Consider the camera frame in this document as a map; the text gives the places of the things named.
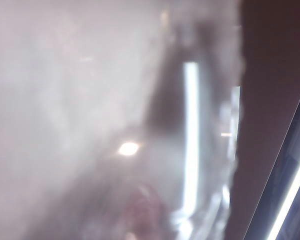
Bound clear red-label water bottle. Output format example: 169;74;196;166
0;0;244;240

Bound white ceiling light strip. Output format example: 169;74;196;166
266;159;300;240

